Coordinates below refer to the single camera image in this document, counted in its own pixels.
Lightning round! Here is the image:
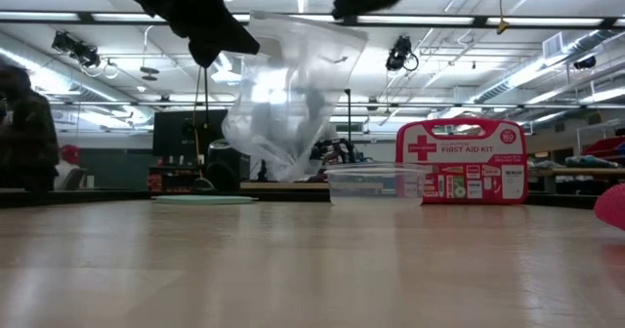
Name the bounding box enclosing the red elastic bandage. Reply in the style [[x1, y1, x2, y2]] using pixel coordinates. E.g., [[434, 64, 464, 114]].
[[594, 182, 625, 232]]

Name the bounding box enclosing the black monitor screen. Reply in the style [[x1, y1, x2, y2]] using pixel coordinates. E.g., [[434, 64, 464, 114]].
[[152, 108, 229, 158]]

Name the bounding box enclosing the red first aid kit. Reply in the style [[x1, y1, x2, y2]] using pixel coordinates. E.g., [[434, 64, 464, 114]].
[[395, 117, 528, 206]]

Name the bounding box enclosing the wooden background robot table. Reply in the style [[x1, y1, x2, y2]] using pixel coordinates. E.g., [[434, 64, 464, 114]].
[[239, 181, 328, 192]]

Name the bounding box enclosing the clear plastic container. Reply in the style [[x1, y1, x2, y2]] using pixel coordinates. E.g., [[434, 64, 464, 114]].
[[324, 163, 432, 207]]

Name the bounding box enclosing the person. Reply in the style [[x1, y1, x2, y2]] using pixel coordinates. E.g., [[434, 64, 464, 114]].
[[0, 63, 61, 193], [56, 144, 88, 191]]

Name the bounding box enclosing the yellow hanging plug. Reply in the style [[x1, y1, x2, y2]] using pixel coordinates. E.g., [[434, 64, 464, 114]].
[[496, 0, 511, 35]]

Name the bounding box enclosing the clear plastic zip bag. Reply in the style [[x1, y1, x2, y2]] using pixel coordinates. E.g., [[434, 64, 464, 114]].
[[222, 10, 370, 183]]

